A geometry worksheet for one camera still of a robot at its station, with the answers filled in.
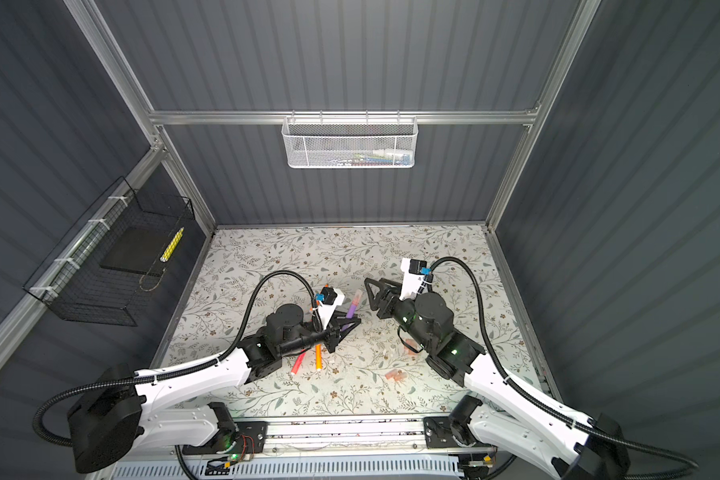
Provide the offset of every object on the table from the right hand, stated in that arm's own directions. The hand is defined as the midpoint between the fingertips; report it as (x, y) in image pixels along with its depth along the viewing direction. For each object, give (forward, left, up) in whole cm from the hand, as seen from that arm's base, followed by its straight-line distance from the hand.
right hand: (375, 284), depth 69 cm
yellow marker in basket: (+12, +53, +1) cm, 55 cm away
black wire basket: (-3, +66, +6) cm, 66 cm away
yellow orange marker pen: (-7, +17, -28) cm, 33 cm away
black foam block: (+10, +60, +2) cm, 61 cm away
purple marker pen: (-3, +6, -5) cm, 8 cm away
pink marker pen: (-8, +22, -27) cm, 36 cm away
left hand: (-4, +4, -9) cm, 11 cm away
